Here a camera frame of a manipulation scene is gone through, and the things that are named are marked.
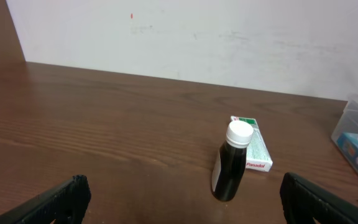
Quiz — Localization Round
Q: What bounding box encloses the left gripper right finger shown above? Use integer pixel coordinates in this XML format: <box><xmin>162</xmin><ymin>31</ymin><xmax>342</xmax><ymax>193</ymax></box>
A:
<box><xmin>280</xmin><ymin>172</ymin><xmax>358</xmax><ymax>224</ymax></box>

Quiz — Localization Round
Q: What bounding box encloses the dark bottle white cap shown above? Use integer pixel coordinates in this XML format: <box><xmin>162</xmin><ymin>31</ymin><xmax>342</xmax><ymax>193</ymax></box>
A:
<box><xmin>211</xmin><ymin>121</ymin><xmax>254</xmax><ymax>202</ymax></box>

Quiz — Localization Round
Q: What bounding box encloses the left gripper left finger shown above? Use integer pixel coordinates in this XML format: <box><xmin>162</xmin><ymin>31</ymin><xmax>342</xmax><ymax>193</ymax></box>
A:
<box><xmin>0</xmin><ymin>175</ymin><xmax>91</xmax><ymax>224</ymax></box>

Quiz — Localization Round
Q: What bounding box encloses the white green Panadol box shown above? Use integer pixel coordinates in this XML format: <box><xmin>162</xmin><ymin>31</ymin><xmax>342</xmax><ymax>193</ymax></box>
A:
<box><xmin>231</xmin><ymin>116</ymin><xmax>273</xmax><ymax>172</ymax></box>

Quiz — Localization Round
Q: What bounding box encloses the blue fever patch box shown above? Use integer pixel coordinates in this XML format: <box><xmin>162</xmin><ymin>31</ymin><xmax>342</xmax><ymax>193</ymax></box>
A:
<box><xmin>336</xmin><ymin>132</ymin><xmax>358</xmax><ymax>187</ymax></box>

